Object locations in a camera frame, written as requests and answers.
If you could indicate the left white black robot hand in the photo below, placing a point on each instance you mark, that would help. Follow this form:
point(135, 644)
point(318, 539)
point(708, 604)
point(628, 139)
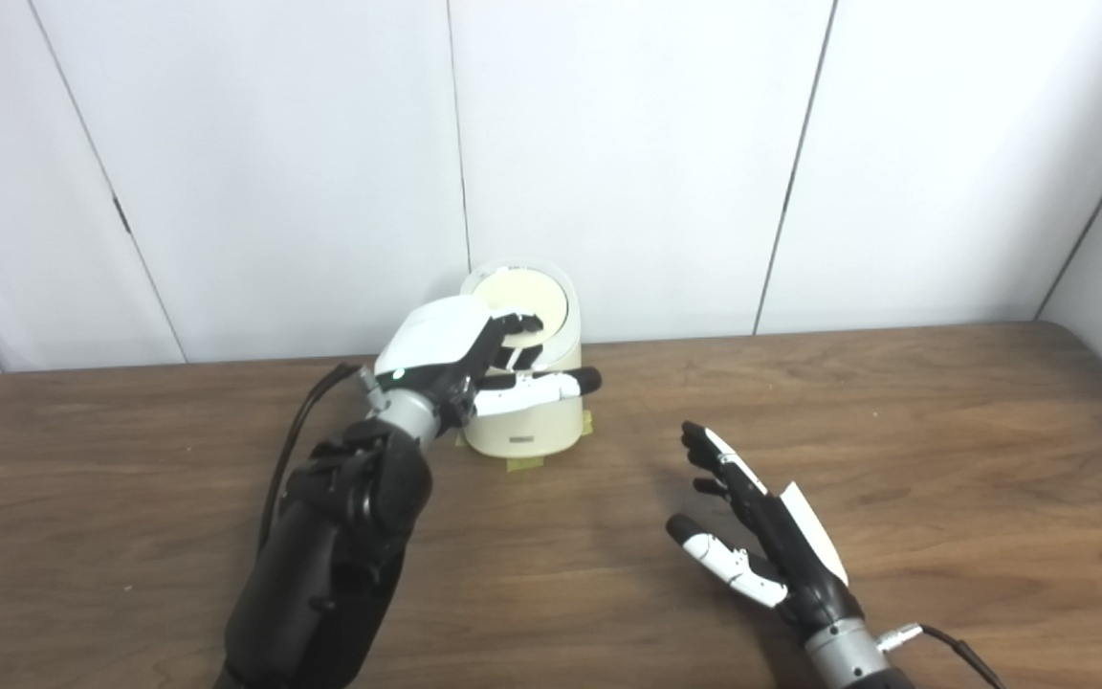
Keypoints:
point(431, 335)

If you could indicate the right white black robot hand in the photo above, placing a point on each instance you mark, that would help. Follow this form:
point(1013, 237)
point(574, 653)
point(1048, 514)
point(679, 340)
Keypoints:
point(790, 555)

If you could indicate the cream round bin lid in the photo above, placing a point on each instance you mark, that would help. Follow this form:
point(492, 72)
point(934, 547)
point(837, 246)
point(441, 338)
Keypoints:
point(537, 292)

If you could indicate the cream-colored round bin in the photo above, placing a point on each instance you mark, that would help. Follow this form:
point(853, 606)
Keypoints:
point(537, 426)

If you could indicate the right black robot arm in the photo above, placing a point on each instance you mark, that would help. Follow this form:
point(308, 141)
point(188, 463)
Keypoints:
point(848, 655)

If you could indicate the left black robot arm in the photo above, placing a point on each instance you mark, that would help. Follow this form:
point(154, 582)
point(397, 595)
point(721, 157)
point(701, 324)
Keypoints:
point(331, 555)

